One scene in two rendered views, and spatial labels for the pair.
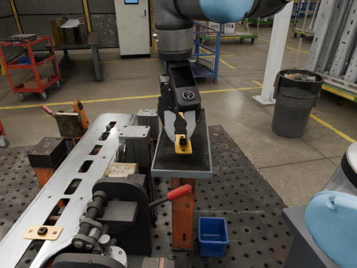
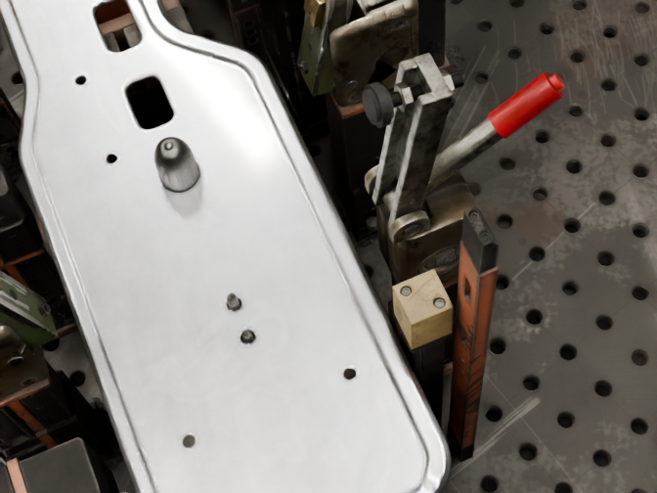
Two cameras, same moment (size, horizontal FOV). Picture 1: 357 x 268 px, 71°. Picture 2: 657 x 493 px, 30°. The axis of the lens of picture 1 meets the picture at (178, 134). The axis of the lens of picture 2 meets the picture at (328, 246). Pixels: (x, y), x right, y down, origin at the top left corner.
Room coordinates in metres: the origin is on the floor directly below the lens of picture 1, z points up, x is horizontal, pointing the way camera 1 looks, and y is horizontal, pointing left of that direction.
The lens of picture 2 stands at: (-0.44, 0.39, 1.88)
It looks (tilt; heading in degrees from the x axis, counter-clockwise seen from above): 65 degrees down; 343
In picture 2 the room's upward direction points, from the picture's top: 9 degrees counter-clockwise
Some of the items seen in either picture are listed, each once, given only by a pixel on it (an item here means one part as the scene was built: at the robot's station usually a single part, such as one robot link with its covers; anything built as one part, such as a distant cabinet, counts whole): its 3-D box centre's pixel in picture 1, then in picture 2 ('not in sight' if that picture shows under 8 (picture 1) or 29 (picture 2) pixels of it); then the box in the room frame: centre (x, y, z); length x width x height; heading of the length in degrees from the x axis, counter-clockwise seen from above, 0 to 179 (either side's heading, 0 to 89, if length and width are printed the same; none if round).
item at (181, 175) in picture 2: not in sight; (176, 164); (0.07, 0.35, 1.02); 0.03 x 0.03 x 0.07
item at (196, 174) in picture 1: (184, 134); not in sight; (0.62, -0.02, 1.16); 0.37 x 0.14 x 0.02; 177
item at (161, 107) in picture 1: (168, 108); not in sight; (0.51, 0.02, 1.29); 0.05 x 0.02 x 0.09; 98
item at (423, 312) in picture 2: not in sight; (422, 379); (-0.14, 0.24, 0.88); 0.04 x 0.04 x 0.36; 87
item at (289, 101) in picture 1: (292, 103); not in sight; (2.77, -1.37, 0.36); 0.54 x 0.50 x 0.73; 103
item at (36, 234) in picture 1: (42, 231); not in sight; (0.41, 0.33, 1.01); 0.08 x 0.04 x 0.01; 87
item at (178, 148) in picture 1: (183, 142); not in sight; (0.51, -0.01, 1.20); 0.08 x 0.04 x 0.01; 2
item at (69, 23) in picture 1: (76, 43); not in sight; (5.64, 2.20, 0.57); 1.86 x 0.90 x 1.14; 16
